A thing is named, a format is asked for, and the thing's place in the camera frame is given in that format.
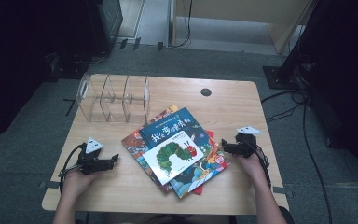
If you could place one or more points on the light blue animal faces book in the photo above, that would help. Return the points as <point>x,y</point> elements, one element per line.
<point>133,144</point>

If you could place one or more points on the dark stand base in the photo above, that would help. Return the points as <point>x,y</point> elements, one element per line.
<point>68,67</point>

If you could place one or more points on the clear acrylic book rack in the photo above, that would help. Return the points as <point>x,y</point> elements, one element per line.
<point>90,109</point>

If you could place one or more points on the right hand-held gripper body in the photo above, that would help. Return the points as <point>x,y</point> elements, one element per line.
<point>245,146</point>

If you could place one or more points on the grey tape strip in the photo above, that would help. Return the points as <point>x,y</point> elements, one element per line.
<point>50,184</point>
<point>283,190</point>

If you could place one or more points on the white caterpillar picture book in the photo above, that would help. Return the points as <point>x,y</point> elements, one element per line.
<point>174,161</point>

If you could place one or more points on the black equipment cabinet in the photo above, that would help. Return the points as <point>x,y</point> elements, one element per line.
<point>105,25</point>

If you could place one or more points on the black metal stand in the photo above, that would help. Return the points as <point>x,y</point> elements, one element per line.
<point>287,68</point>

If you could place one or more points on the person's right hand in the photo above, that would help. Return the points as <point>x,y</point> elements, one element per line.
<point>253,168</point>

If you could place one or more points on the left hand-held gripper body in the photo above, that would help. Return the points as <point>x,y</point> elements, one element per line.
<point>90,163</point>

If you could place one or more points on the beige wooden furniture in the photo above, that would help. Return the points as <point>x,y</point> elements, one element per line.
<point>245,9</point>

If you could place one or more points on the dark blue monster picture book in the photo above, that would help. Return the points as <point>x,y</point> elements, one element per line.
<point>167,124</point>

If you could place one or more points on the person's left hand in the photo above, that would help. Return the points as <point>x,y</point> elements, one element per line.
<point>76,183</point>

